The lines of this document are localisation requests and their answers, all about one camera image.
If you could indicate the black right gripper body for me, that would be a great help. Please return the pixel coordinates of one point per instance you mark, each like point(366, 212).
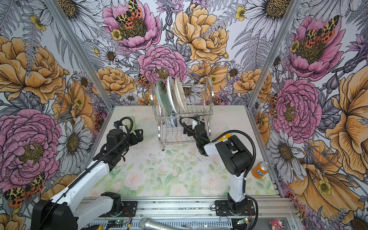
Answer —
point(190, 130)

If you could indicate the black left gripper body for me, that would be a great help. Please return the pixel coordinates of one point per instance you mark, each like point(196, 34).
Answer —
point(133, 136)

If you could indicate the green glass tumbler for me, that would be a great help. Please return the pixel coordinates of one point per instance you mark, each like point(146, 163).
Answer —
point(129, 123)

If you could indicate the yellow plastic bowl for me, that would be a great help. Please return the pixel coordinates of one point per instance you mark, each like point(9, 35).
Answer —
point(225, 137)

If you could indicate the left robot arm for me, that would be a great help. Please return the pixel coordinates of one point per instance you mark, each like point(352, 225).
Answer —
point(61, 212)

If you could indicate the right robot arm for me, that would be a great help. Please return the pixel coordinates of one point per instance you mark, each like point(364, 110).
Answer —
point(238, 153)

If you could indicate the metal two-tier dish rack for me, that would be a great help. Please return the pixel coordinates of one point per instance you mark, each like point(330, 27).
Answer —
point(200, 101)

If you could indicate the white rear plate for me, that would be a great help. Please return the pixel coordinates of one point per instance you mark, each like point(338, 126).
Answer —
point(180, 95)

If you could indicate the white watermelon pattern plate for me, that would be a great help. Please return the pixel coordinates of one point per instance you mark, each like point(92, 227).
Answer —
point(172, 95)

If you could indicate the teal rimmed plate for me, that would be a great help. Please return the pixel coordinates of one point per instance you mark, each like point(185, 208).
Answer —
point(163, 98)

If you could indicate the orange soda can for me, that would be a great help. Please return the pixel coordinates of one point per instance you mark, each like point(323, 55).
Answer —
point(260, 170)

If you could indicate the pink white small toy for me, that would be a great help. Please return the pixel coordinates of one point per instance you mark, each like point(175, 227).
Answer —
point(276, 224)

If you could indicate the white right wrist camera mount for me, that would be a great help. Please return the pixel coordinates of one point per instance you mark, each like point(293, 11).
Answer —
point(196, 122)

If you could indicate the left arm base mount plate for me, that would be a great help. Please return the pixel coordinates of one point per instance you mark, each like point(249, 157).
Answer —
point(129, 209)

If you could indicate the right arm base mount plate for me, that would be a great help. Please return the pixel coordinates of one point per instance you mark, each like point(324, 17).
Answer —
point(231, 208)

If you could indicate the metal wire tool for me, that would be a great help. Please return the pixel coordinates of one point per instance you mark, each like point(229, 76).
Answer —
point(222, 223)

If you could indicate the front aluminium rail base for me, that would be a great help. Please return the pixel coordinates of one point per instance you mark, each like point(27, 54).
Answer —
point(176, 211)

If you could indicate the right rear aluminium frame post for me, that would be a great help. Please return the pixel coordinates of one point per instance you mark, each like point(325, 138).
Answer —
point(279, 38)

